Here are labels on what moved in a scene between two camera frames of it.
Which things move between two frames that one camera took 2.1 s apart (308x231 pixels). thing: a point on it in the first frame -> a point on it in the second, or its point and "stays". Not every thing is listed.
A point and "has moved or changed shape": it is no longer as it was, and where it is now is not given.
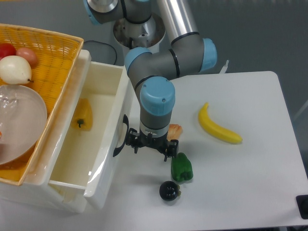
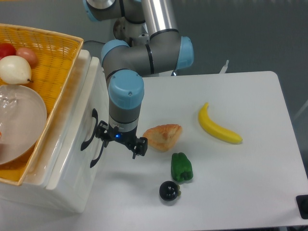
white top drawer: [95, 151] has moved or changed shape
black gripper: [135, 139] -> [139, 146]
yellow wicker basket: [57, 56] stays
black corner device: [302, 201] stays
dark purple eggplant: [169, 191] stays
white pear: [15, 70] stays
